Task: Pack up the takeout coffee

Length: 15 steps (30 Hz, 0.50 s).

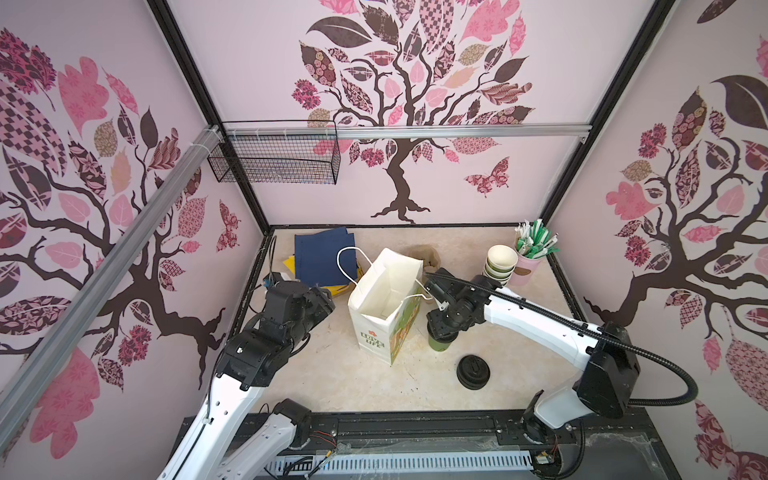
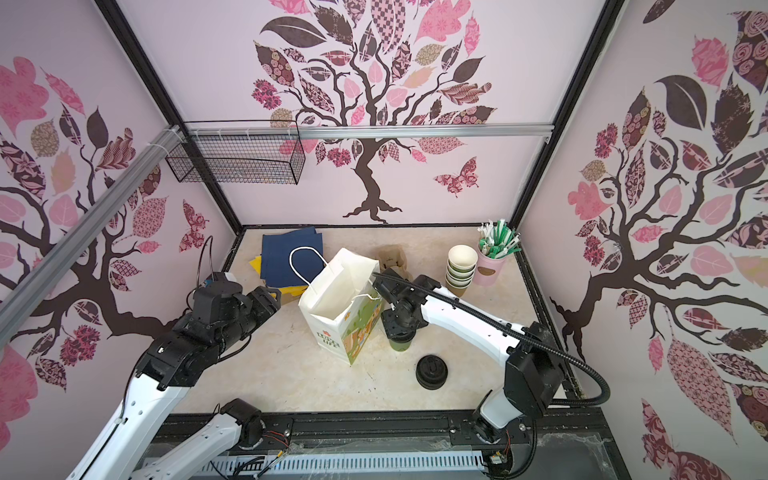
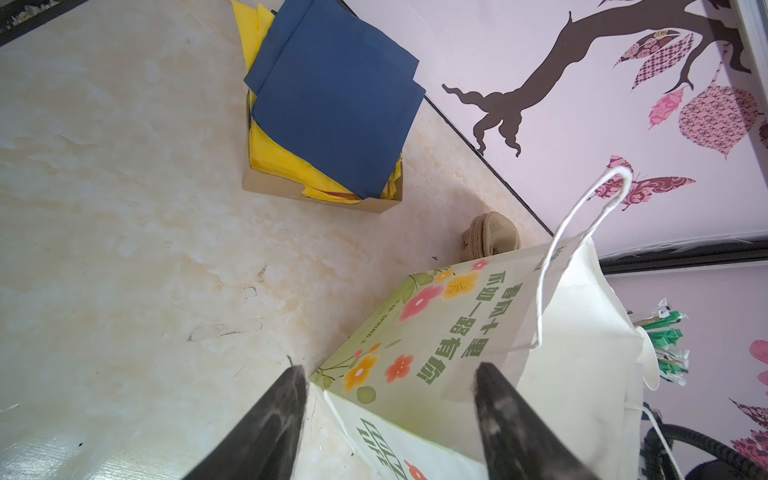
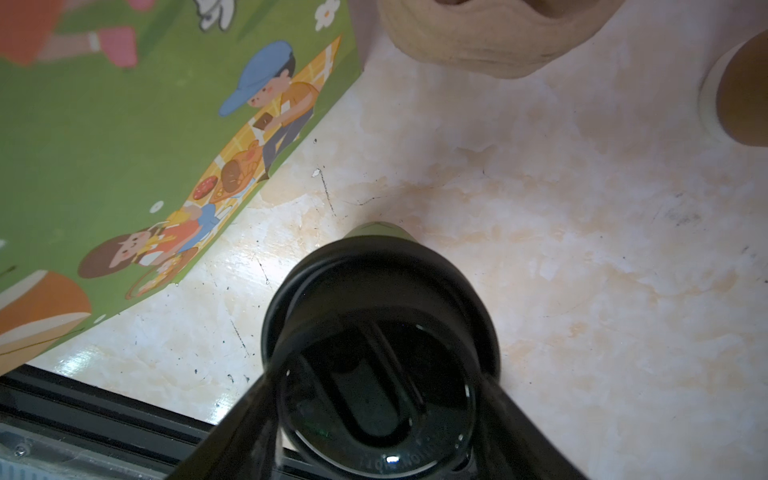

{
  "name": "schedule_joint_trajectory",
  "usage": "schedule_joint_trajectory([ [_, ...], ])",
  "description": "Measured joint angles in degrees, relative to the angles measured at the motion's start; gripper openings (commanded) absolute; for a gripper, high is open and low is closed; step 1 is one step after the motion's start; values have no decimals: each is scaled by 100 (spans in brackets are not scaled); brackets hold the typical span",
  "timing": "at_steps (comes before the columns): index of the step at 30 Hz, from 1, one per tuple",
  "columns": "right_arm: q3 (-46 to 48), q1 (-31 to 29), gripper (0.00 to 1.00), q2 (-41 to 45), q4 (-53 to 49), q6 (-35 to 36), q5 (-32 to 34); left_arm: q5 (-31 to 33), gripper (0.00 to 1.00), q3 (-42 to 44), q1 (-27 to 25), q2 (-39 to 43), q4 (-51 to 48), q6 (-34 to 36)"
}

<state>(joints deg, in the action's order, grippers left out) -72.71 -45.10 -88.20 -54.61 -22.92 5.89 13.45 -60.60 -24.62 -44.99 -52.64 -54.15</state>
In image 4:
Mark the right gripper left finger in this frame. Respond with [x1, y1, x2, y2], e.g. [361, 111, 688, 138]
[169, 374, 279, 479]

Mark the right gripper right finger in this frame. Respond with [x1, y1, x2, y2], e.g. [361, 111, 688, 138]
[473, 375, 586, 480]

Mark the black cup lid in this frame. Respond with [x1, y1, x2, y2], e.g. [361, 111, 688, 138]
[262, 235, 500, 479]

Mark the green paper coffee cup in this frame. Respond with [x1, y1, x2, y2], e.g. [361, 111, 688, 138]
[344, 221, 416, 242]

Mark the white illustrated paper bag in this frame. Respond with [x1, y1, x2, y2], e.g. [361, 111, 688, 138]
[1, 1, 361, 372]

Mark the stack of pulp cup carriers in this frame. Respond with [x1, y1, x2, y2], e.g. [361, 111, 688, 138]
[377, 0, 623, 79]

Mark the stack of paper cups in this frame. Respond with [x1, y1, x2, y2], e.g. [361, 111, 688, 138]
[698, 31, 767, 148]

